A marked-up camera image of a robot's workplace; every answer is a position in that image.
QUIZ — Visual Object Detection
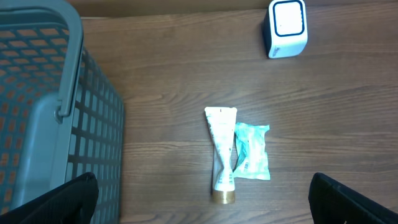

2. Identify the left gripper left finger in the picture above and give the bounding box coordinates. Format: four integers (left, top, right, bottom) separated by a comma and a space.
1, 172, 99, 224

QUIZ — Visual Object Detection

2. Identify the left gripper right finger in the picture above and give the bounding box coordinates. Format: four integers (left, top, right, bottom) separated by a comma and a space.
308, 172, 397, 224

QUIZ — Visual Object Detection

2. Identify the teal snack packet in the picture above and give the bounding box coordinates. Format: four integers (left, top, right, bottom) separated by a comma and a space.
233, 123, 271, 180

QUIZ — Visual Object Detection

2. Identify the white tube with gold cap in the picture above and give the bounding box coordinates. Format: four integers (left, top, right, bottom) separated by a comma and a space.
205, 107, 237, 204

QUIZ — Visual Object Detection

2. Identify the white barcode scanner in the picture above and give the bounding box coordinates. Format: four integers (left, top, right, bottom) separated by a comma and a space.
263, 0, 308, 59

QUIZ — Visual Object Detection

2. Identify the grey plastic mesh basket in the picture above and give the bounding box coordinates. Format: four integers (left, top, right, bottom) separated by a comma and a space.
1, 0, 125, 223

